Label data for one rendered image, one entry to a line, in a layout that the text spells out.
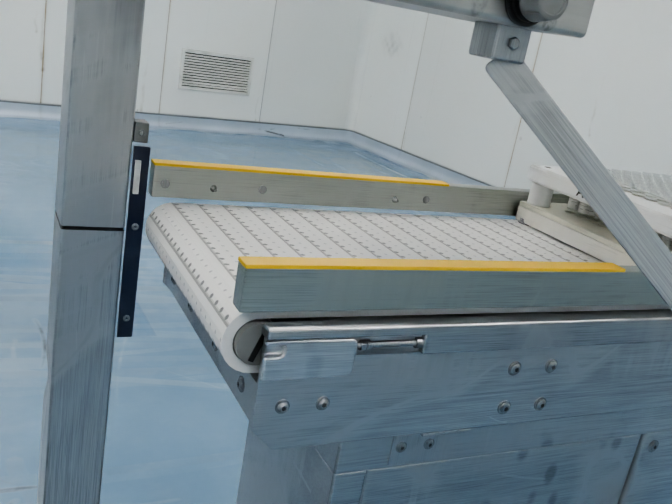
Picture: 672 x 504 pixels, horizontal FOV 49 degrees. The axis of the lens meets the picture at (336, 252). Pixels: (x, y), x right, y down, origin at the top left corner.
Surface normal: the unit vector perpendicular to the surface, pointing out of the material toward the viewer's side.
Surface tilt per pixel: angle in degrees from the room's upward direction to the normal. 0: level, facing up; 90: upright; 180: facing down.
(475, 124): 90
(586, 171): 87
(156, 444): 0
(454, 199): 90
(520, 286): 90
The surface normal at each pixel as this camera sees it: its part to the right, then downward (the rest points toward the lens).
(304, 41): 0.52, 0.34
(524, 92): -0.13, 0.22
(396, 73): -0.83, 0.02
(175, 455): 0.17, -0.94
